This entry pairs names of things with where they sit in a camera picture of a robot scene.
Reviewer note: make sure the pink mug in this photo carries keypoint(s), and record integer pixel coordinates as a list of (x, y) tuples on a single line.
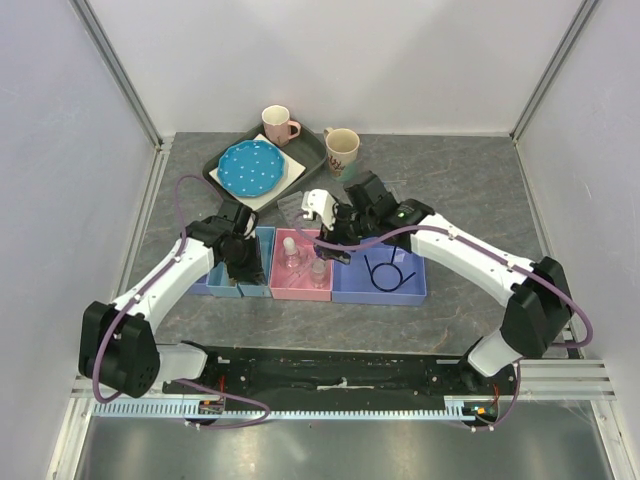
[(278, 126)]

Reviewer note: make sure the black wire ring stand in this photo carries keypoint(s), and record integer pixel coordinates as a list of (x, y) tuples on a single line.
[(387, 276)]

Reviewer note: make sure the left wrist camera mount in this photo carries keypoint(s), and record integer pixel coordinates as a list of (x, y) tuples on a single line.
[(242, 219)]

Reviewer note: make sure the large purple bin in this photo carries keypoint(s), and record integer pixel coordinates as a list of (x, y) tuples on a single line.
[(352, 284)]

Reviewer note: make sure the small glass beaker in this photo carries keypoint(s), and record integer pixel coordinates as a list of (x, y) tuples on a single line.
[(318, 273)]

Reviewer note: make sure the beige green floral mug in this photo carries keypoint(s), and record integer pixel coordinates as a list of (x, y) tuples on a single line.
[(342, 147)]

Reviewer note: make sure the blue polka dot plate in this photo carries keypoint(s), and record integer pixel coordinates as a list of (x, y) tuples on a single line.
[(251, 168)]

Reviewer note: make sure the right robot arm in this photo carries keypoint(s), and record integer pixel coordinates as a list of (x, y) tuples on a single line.
[(535, 295)]

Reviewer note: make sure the light blue cable duct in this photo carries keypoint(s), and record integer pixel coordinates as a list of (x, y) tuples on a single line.
[(192, 408)]

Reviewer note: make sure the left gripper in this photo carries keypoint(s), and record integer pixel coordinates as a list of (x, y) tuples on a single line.
[(253, 271)]

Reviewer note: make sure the pink bin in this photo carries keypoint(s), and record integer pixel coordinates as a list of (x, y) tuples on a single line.
[(279, 273)]

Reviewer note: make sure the glass alcohol lamp white cap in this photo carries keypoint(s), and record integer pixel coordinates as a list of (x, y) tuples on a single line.
[(294, 256)]

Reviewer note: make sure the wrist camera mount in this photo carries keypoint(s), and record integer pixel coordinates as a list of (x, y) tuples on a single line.
[(242, 219), (319, 203)]

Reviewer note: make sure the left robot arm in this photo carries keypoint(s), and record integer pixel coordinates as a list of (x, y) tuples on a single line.
[(118, 348)]

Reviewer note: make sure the dark grey tray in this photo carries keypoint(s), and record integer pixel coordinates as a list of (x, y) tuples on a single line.
[(305, 157)]

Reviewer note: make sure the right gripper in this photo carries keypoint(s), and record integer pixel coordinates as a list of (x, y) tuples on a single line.
[(335, 236)]

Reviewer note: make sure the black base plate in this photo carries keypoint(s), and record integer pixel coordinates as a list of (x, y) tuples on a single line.
[(308, 380)]

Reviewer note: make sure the light blue bin right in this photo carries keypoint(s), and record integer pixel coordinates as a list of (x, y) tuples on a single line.
[(266, 238)]

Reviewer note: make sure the blue base graduated cylinder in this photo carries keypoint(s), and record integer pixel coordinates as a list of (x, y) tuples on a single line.
[(300, 279)]

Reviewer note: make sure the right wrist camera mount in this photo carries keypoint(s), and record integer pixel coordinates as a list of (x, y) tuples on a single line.
[(319, 203)]

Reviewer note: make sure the white square board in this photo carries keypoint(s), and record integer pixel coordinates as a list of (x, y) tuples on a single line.
[(255, 172)]

